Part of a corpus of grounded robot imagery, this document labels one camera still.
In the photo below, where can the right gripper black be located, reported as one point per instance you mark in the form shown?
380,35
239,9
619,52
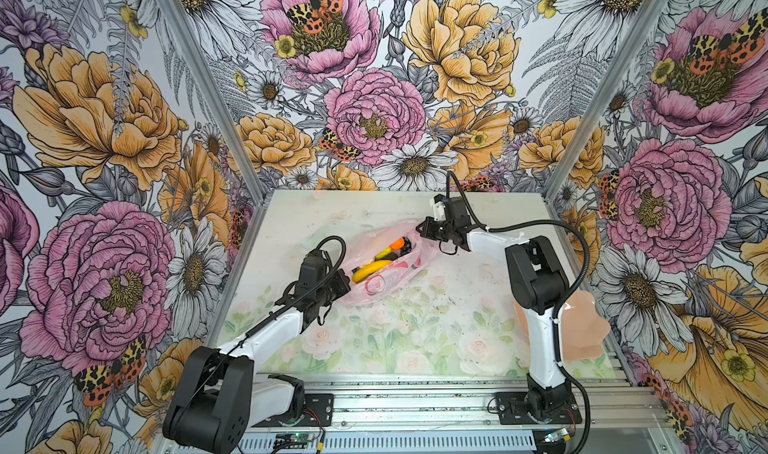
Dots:
429,230

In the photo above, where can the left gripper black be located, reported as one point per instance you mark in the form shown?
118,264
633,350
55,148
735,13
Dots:
342,283

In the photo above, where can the pink plastic bag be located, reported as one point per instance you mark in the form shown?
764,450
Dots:
397,274

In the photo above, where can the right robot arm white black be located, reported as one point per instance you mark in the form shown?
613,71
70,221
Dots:
538,283

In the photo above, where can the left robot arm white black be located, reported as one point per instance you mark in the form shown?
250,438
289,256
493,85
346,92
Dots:
220,395

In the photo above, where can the yellow fake banana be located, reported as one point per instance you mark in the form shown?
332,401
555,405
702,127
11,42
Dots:
361,273

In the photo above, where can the dark fake grapes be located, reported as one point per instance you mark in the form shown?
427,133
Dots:
406,248

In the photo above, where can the orange fake carrot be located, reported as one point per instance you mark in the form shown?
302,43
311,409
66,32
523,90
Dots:
392,252

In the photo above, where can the left green circuit board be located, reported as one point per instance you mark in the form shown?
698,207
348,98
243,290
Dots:
292,441

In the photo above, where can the green circuit board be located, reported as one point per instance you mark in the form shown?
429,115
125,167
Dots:
557,436
292,441

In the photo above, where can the pink flower-shaped plate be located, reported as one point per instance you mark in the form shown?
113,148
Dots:
583,329

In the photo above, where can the right green circuit board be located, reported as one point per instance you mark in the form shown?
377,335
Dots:
557,436

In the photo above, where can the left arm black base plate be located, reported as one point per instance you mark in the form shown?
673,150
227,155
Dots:
317,411

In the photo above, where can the left aluminium corner post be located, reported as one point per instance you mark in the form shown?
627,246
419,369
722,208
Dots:
194,56

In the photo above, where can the aluminium corner post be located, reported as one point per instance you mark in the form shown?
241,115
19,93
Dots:
194,56
647,18

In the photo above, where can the aluminium rail frame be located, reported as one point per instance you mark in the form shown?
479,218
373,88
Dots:
419,415

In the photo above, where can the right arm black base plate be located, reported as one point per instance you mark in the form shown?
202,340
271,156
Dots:
512,408

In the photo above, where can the right aluminium corner post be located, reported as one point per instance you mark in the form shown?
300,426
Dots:
647,18

